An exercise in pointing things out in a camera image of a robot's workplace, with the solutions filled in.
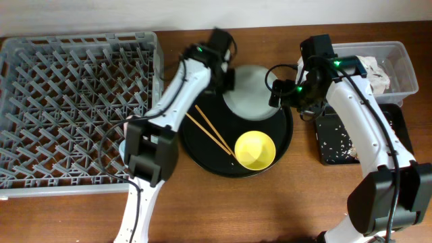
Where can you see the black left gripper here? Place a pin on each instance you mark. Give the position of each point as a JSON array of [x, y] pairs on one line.
[[231, 83]]

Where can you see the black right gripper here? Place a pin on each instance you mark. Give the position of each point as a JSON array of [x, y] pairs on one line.
[[289, 100]]

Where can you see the pale green plate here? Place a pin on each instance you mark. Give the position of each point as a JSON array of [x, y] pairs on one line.
[[250, 97]]

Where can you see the yellow bowl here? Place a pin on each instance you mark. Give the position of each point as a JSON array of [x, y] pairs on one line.
[[255, 150]]

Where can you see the pink cup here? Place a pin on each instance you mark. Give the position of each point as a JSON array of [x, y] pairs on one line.
[[125, 125]]

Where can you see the blue cup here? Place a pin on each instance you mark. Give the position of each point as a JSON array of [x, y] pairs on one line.
[[122, 148]]

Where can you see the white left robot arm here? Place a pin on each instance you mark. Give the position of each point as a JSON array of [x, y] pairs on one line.
[[150, 149]]

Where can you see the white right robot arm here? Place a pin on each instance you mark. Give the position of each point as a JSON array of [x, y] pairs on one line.
[[395, 190]]

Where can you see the grey dishwasher rack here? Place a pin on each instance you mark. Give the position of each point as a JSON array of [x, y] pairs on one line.
[[62, 99]]

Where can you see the wooden chopstick left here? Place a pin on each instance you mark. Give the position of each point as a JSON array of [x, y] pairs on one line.
[[212, 137]]

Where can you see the wooden chopstick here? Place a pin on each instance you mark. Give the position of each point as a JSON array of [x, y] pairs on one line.
[[215, 131], [212, 137]]

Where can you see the black rectangular tray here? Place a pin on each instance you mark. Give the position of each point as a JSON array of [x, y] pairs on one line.
[[334, 141]]

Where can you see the wooden chopstick right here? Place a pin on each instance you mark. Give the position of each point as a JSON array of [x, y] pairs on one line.
[[215, 131]]

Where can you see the round black tray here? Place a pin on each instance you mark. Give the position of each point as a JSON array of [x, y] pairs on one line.
[[209, 155]]

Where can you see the food scraps pile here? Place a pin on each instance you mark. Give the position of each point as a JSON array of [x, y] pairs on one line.
[[353, 153]]

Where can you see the crumpled white paper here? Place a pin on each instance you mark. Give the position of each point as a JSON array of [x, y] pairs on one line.
[[379, 80]]

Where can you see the clear plastic bin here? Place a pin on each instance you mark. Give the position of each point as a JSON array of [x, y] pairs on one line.
[[393, 59]]

